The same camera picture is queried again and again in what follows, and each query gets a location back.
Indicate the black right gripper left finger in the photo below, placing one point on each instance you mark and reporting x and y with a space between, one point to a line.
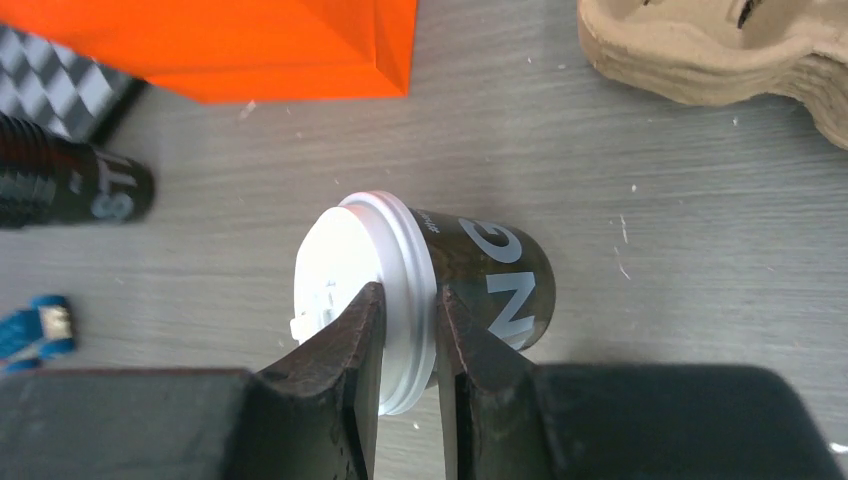
317 418

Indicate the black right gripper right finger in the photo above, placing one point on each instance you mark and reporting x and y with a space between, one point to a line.
490 417

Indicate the dark translucent coffee cup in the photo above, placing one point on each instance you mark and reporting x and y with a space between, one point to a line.
500 272

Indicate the blue red toy car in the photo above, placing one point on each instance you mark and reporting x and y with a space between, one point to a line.
37 334

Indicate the black cup stack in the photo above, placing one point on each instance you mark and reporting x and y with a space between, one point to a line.
49 180

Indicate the orange paper bag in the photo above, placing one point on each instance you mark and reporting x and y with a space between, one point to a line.
238 51

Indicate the cardboard cup carrier tray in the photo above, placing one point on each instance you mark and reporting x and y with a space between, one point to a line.
717 53

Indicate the black white chessboard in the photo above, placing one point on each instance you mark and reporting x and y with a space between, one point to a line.
65 93

